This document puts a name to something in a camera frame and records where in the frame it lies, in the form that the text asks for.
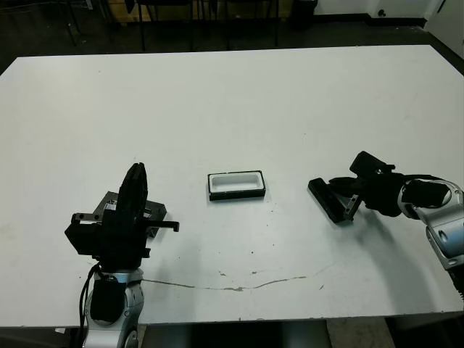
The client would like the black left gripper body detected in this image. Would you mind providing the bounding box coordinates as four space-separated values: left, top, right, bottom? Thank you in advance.
70 202 181 270

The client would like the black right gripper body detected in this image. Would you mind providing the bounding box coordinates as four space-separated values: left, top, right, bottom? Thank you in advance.
342 168 409 220

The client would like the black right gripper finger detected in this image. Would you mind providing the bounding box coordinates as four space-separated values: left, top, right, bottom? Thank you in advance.
328 175 360 188
333 186 360 199

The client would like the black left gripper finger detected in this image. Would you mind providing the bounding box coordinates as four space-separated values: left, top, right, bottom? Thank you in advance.
117 162 141 223
139 162 150 220

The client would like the black box lid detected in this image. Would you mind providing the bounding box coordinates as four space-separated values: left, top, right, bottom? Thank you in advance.
92 191 168 239

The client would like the black slim camera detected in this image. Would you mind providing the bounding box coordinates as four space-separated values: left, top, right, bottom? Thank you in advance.
307 177 355 226

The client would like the black box with white lining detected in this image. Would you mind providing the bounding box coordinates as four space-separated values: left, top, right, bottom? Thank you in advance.
207 169 268 202

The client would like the black metal chair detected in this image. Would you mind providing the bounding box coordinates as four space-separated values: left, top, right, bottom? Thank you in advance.
136 0 195 51

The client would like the chair with grey seat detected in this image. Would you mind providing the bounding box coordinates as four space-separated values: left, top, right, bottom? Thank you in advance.
54 0 113 46

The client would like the black trash bin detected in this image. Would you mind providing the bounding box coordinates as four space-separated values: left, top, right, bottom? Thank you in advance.
289 0 318 30

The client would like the white cabinet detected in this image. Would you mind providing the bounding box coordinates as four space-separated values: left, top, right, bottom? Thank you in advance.
422 0 464 37

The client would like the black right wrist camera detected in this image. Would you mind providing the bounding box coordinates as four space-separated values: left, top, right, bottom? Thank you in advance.
349 151 397 179

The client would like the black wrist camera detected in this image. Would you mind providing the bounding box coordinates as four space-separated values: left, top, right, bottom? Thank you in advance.
64 220 107 257
349 151 397 179

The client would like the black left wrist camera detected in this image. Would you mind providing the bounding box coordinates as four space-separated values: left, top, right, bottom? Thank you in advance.
64 220 107 257

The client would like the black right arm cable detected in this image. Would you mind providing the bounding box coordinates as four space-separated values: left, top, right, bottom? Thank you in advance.
405 173 464 302

